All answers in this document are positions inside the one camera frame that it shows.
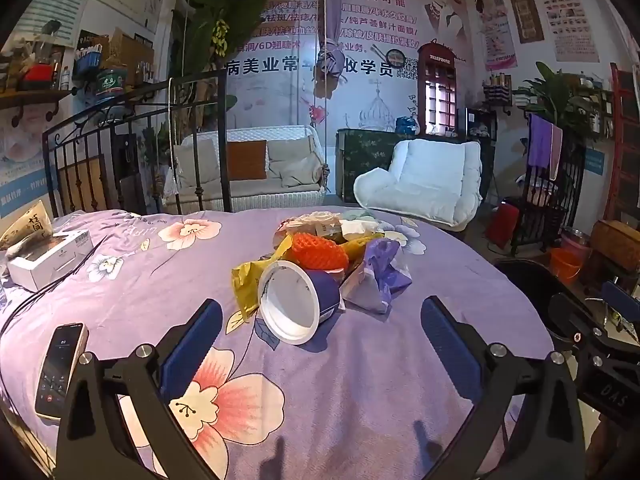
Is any white chart poster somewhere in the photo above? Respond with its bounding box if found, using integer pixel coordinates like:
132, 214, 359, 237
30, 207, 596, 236
527, 0, 600, 63

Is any white purple paper cup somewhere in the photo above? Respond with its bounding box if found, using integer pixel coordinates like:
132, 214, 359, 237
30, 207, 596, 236
257, 261, 343, 346

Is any yellow foam net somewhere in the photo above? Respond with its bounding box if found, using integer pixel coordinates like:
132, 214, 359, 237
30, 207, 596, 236
345, 232, 386, 261

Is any potted green plant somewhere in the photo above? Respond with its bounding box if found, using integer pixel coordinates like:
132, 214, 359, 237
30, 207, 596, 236
515, 62, 601, 131

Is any beige cushion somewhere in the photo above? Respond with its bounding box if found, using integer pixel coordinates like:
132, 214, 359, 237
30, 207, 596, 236
267, 137, 321, 171
175, 137, 221, 188

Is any white padded armchair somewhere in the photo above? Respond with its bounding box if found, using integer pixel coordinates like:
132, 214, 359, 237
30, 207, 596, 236
354, 138, 483, 226

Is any brown cushion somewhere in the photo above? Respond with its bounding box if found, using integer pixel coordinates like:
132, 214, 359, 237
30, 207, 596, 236
227, 140, 268, 181

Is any red ladder shelf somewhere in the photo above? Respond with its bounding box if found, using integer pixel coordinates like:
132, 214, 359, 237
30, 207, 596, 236
602, 62, 640, 221

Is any white cardboard box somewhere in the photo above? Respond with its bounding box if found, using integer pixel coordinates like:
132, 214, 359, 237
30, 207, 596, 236
7, 229, 95, 292

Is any black metal bed frame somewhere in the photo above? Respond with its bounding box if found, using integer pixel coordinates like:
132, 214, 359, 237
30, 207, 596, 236
42, 69, 233, 218

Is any person's right forearm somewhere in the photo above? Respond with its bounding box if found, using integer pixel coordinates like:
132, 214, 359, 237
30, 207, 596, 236
582, 410, 640, 480

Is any pink wall poster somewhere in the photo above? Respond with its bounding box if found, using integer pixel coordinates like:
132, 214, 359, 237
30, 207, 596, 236
472, 0, 517, 71

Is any small beige pillow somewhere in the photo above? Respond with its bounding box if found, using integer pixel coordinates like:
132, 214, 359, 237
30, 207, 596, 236
280, 157, 321, 188

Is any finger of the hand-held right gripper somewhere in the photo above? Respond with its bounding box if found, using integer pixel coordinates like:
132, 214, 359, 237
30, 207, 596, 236
549, 291, 640, 367
601, 281, 640, 334

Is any purple towel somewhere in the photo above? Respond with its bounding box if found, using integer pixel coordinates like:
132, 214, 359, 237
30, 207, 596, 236
527, 112, 563, 181

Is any blue crate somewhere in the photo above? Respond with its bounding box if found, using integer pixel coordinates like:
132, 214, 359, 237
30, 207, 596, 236
74, 45, 108, 81

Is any yellow plastic wrapper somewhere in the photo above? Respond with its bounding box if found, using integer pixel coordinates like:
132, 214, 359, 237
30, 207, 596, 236
231, 235, 296, 322

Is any wooden wall shelf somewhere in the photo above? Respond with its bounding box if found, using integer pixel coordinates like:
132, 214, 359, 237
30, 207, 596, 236
0, 87, 78, 128

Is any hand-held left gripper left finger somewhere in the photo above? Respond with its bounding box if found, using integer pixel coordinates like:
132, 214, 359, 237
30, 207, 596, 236
54, 298, 224, 480

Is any brown scroll poster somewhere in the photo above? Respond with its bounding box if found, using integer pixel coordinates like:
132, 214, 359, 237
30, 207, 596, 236
501, 0, 545, 45

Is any orange foam net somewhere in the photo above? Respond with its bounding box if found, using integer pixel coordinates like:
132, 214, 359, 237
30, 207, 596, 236
291, 232, 350, 272

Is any green floral cabinet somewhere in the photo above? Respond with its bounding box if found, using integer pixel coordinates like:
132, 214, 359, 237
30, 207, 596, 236
336, 128, 401, 206

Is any orange bucket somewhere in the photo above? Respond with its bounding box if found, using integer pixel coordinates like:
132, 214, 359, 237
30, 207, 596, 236
549, 247, 583, 286

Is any large banana plant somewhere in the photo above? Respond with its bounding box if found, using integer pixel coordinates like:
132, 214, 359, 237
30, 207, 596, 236
170, 0, 316, 91

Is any purple plastic wrapper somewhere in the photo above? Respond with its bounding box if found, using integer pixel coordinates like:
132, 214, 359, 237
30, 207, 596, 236
341, 239, 412, 313

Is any blue wall poster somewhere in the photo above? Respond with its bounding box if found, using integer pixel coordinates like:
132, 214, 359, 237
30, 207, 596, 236
0, 110, 61, 221

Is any red pouch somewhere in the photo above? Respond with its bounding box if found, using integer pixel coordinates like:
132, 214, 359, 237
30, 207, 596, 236
22, 62, 56, 83

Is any black cable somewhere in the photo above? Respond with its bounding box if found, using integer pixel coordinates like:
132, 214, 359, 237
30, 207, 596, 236
0, 235, 113, 341

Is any pink basin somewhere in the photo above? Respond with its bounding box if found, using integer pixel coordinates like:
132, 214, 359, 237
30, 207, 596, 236
560, 227, 593, 261

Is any large wall poster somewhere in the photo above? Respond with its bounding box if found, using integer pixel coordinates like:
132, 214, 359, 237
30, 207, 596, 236
225, 0, 473, 136

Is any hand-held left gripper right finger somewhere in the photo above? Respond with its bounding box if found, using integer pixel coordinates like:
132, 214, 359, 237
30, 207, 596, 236
420, 295, 587, 480

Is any purple floral blanket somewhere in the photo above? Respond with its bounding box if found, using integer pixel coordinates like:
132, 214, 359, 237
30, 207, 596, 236
0, 205, 556, 480

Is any green bucket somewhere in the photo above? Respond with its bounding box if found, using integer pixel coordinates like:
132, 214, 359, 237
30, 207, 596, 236
96, 64, 128, 98

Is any smartphone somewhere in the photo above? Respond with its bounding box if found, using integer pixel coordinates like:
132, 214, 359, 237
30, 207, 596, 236
35, 322, 90, 420

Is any white green carton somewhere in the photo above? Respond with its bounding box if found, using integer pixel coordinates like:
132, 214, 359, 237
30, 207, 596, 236
315, 222, 346, 243

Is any red telephone booth cabinet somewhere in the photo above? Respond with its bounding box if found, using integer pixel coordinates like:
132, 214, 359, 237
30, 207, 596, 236
417, 42, 458, 136

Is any brown cardboard box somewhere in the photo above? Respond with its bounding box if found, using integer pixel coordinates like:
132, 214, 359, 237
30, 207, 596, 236
107, 27, 156, 86

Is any black metal rack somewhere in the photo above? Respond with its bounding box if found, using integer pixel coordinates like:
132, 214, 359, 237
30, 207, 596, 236
510, 130, 586, 253

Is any white wicker sofa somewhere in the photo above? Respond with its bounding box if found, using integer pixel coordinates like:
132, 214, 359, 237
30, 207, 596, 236
165, 125, 328, 213

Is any kraft paper bag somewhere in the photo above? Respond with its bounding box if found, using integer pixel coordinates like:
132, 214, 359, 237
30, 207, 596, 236
0, 200, 55, 251

